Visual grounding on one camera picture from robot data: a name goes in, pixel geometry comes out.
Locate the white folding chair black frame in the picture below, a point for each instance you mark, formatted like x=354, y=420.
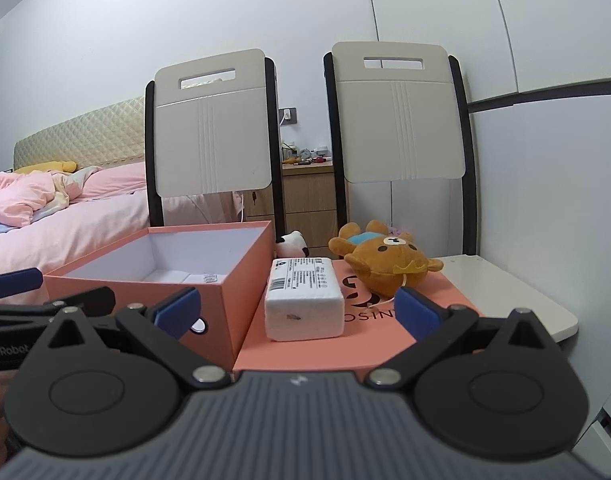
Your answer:
x=210, y=150
x=400, y=125

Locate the yellow plush toy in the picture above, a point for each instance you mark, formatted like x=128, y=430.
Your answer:
x=50, y=165

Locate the brown teddy bear plush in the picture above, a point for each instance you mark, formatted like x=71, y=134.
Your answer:
x=385, y=260

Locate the pink bed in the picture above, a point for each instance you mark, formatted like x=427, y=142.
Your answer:
x=85, y=230

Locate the pink crumpled duvet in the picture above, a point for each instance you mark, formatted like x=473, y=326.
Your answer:
x=20, y=195

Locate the beige quilted headboard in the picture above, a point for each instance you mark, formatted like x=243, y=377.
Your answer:
x=85, y=130

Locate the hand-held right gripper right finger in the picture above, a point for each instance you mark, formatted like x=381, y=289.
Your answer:
x=416, y=312

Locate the black white panda plush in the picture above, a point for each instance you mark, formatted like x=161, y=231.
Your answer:
x=293, y=246

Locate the white paper card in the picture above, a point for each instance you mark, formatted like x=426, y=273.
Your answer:
x=185, y=276

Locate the wooden nightstand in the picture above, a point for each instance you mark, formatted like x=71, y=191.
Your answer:
x=305, y=195

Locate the pink cardboard box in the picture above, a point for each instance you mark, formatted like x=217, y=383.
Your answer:
x=135, y=292

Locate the small white container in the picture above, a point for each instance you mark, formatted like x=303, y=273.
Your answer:
x=323, y=150

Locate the wall outlet with charger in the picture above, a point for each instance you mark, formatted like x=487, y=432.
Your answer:
x=287, y=116

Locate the white desktop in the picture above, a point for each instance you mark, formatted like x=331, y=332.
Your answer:
x=510, y=295

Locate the pink box lid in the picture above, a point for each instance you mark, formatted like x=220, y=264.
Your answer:
x=310, y=355

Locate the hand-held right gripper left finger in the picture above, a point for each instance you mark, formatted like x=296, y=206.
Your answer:
x=178, y=312

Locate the white packet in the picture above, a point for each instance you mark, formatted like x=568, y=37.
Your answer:
x=305, y=310

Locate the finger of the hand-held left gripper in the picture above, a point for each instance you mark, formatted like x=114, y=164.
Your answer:
x=15, y=282
x=87, y=301

